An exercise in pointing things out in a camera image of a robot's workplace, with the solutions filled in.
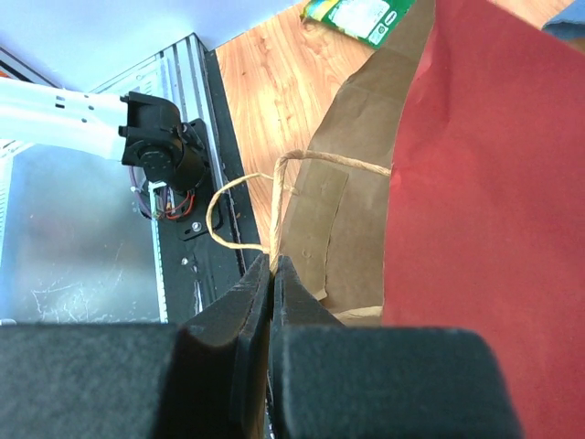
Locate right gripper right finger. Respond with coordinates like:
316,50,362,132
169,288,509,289
269,257,524,438

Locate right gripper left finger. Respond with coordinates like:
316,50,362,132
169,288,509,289
1,255,271,438

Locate brown red paper bag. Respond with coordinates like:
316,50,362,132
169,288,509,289
259,1,584,438

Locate green snack packet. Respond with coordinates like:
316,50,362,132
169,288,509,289
301,0,415,49

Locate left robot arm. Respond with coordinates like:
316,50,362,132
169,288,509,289
1,78,206,192

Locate blue crumpled cloth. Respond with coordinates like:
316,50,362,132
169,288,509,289
542,3,584,41

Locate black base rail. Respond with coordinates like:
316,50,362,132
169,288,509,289
156,35,260,323

